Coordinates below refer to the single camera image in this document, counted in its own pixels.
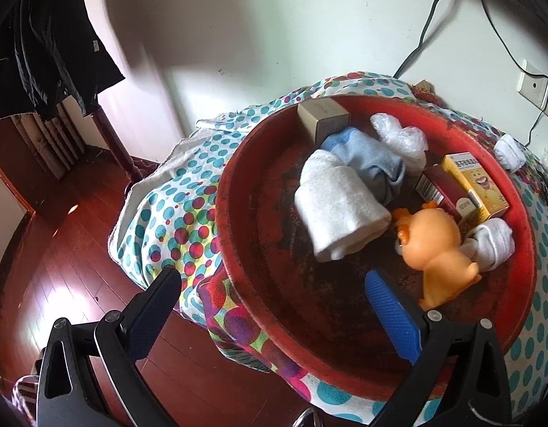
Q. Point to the orange yellow medicine box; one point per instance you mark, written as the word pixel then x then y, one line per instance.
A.
pixel 479 186

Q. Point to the red snack wrapper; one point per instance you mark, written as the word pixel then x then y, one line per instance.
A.
pixel 425 91

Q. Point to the white towel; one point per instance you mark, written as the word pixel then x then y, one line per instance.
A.
pixel 338 210

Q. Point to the tan cardboard box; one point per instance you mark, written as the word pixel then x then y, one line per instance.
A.
pixel 322 117

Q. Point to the white wall socket plate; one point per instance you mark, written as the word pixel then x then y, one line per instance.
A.
pixel 533 86

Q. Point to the round red rusty tray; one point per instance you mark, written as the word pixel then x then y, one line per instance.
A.
pixel 318 313

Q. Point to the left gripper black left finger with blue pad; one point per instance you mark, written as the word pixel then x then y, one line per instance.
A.
pixel 68 391

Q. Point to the black hanging clothes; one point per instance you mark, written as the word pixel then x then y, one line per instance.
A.
pixel 49 50

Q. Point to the red cream Marubi box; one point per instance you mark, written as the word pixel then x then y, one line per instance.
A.
pixel 437 185

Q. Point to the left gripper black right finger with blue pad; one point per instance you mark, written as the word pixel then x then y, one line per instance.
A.
pixel 478 393

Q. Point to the white rolled sock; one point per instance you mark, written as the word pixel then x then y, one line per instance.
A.
pixel 509 154

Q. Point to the light blue cloth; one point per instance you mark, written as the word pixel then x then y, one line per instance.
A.
pixel 379 168

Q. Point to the white sock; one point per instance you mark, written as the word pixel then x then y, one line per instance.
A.
pixel 509 154
pixel 490 244

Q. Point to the polka dot bed sheet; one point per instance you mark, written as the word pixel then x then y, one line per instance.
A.
pixel 169 219

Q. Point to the orange rubber chick toy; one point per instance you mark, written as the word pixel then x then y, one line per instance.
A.
pixel 430 243

